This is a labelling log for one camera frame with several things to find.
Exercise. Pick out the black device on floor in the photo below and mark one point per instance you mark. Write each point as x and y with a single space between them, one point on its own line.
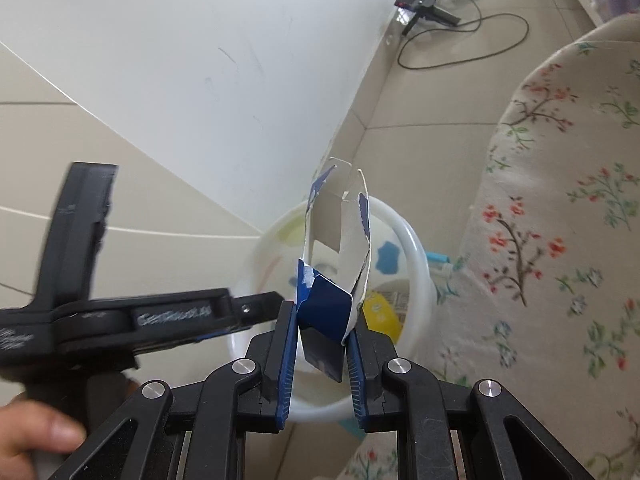
426 10

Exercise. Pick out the person's left hand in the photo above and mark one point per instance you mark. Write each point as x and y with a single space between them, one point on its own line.
29 425

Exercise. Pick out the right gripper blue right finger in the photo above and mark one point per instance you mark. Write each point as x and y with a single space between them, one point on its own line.
375 407

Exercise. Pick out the floral beige bed cover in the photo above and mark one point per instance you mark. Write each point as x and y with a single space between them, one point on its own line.
545 295

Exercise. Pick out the blue cardboard snack box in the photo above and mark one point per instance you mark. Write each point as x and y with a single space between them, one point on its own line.
333 270

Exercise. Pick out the white plastic trash bin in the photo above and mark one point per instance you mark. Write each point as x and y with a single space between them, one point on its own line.
398 261

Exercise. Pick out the yellow white torn wrapper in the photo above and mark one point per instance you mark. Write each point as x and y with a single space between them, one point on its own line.
381 316

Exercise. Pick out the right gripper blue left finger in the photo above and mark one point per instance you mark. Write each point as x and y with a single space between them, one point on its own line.
278 371

